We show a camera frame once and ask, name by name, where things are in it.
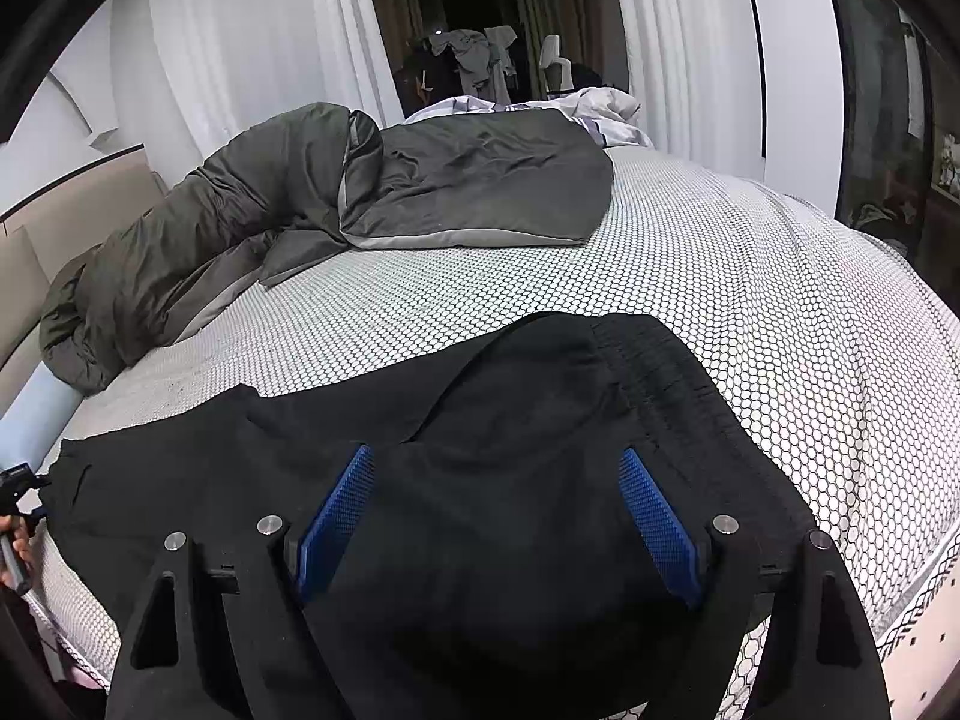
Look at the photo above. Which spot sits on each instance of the person's left hand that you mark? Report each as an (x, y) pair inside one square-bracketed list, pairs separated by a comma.
[(7, 574)]

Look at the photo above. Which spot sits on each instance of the pile of grey clothes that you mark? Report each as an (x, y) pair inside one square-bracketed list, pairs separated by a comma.
[(472, 60)]

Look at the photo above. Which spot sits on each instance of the white crumpled bedding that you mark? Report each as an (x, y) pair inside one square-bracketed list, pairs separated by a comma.
[(607, 109)]

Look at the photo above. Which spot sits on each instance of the light blue pillow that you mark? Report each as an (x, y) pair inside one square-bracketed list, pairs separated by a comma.
[(37, 412)]

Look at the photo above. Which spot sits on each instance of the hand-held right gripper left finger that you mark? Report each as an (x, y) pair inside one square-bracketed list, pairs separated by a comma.
[(337, 517)]

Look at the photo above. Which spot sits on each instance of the olive curtain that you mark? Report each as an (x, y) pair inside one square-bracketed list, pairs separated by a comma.
[(536, 0)]

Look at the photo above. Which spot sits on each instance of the beige headboard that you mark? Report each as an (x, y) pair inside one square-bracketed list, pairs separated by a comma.
[(45, 255)]

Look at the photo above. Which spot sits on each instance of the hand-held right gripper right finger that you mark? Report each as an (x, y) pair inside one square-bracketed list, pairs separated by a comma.
[(660, 525)]

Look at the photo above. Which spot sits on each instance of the white curtain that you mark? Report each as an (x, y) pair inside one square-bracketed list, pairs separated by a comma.
[(675, 30), (262, 30)]

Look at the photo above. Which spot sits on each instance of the white cabinet door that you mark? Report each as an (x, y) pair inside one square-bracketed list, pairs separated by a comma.
[(795, 90)]

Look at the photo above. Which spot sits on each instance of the grey duvet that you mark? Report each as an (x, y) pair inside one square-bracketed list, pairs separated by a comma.
[(465, 180)]

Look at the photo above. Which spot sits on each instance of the bed with honeycomb sheet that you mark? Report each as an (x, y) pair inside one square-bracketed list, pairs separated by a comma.
[(750, 300)]

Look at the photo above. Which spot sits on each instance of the dark glass-door wardrobe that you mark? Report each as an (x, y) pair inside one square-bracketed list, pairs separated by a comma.
[(870, 90)]

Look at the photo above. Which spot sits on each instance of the black pants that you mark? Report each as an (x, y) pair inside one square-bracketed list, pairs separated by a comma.
[(525, 390)]

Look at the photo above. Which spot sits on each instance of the white chair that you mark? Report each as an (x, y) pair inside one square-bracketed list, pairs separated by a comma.
[(555, 60)]

